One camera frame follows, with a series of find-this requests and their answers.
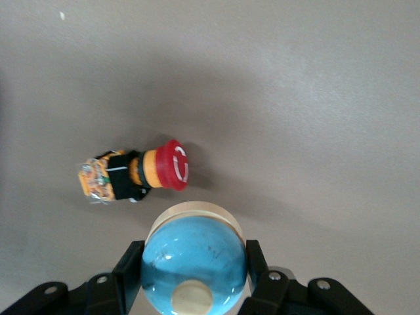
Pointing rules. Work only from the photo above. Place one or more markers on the blue desk bell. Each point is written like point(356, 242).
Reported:
point(193, 249)

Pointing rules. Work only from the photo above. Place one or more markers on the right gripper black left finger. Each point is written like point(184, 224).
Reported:
point(126, 275)

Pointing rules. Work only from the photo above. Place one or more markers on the red yellow emergency stop button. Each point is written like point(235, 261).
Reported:
point(164, 164)

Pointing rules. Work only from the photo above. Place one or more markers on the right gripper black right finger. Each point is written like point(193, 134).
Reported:
point(260, 279)

